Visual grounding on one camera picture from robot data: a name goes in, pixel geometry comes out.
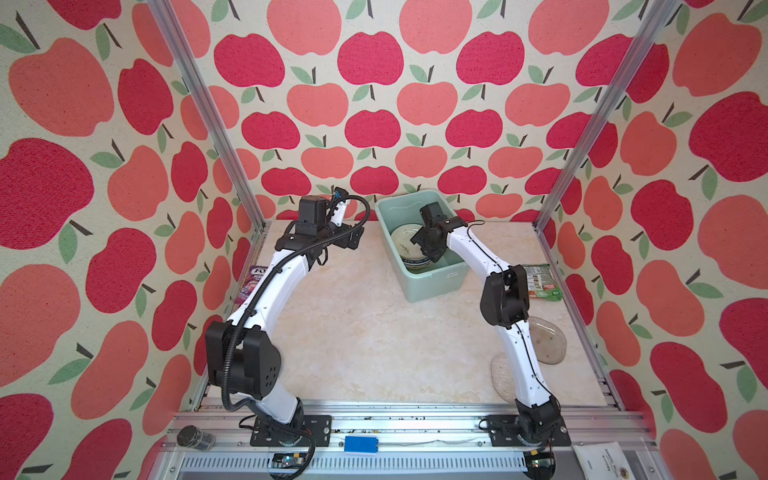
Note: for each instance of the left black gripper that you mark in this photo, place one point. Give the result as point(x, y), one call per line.
point(343, 240)

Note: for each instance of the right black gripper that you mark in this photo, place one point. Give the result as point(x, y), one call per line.
point(431, 253)

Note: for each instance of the cream plate with bamboo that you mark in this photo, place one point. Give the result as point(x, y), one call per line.
point(402, 240)

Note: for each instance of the clear textured glass plate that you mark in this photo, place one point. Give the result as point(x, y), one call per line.
point(502, 378)

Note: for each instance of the smoky brown glass plate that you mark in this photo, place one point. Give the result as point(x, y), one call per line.
point(549, 341)

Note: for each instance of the green rimmed white plate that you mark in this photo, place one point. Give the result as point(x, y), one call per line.
point(418, 265)

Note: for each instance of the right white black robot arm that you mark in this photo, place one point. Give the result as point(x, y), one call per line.
point(504, 304)

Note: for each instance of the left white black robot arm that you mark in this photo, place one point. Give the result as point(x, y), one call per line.
point(241, 358)

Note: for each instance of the mint green plastic bin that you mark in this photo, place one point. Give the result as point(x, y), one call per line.
point(434, 279)

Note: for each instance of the purple Fox's candy bag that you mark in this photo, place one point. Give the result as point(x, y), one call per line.
point(251, 281)

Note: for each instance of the green snack packet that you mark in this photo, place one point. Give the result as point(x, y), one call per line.
point(541, 283)

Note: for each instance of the blue rectangular box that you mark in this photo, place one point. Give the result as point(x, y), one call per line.
point(361, 445)

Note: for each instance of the green circuit board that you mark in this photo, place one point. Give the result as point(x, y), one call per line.
point(287, 461)

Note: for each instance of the white paper sheet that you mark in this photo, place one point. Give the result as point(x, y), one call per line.
point(604, 461)

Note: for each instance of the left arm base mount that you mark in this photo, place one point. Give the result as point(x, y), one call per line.
point(311, 430)

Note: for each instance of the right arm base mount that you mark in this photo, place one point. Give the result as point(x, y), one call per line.
point(525, 431)

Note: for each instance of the aluminium front rail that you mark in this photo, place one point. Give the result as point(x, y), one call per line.
point(416, 441)

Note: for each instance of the left aluminium frame post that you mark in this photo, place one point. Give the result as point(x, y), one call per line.
point(174, 36)

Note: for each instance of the aluminium frame post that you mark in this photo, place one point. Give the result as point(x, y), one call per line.
point(651, 26)
point(174, 36)

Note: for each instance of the right aluminium frame post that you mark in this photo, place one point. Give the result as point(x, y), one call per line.
point(651, 26)

